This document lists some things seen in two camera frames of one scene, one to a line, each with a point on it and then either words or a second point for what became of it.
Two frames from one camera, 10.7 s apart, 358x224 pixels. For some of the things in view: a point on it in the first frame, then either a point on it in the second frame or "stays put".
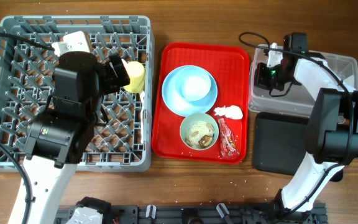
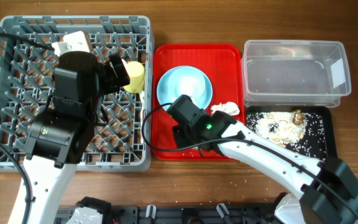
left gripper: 111,84 stays put
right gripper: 260,79 → 179,132
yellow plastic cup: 136,72 stays put
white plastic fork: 142,94 stays put
